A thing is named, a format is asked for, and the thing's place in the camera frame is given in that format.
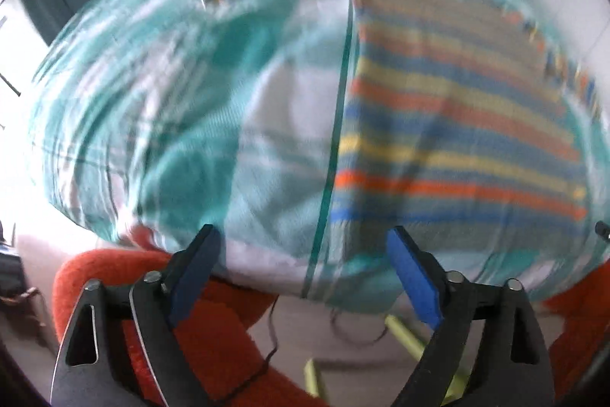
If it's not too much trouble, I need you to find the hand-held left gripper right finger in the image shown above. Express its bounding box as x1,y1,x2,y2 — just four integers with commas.
386,226,556,407

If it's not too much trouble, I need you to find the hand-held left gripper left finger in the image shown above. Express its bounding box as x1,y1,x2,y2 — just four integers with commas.
50,223,222,407

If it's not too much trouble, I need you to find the striped knit sweater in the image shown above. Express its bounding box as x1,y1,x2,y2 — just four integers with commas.
202,0,604,265

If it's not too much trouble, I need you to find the orange fuzzy rug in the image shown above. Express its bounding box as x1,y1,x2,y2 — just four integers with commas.
52,226,610,407

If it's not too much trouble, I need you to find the teal checked bedsheet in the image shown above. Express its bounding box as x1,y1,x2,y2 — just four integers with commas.
29,0,610,307

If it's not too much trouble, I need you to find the bright window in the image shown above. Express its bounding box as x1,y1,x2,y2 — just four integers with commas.
0,0,48,217

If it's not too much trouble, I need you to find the yellow-green frame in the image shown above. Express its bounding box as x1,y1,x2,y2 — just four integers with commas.
302,314,475,403

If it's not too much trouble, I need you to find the black cable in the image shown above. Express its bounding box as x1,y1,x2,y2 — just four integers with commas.
214,293,396,405

